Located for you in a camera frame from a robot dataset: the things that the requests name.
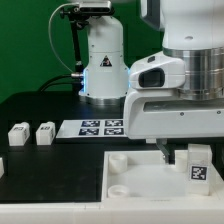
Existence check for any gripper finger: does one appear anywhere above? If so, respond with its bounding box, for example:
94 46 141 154
156 139 170 164

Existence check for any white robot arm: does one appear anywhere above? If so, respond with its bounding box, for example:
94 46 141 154
123 0 224 159

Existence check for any white front fence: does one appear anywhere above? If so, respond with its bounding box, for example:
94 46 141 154
0 201 224 224

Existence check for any black camera on stand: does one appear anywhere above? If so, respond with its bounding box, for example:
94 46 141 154
60 0 115 73

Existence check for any white square tabletop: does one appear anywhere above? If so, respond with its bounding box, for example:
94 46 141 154
101 150 224 202

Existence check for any grey cable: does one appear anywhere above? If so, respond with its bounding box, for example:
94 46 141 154
48 3 78 74

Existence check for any white marker sheet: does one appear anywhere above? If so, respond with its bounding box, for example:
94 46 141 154
56 119 125 139

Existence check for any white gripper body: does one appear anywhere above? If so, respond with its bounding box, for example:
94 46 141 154
123 89 224 139

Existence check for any white left block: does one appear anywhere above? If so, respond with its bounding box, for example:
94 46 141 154
0 157 4 179

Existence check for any black cable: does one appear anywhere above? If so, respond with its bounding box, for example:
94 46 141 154
37 73 84 93

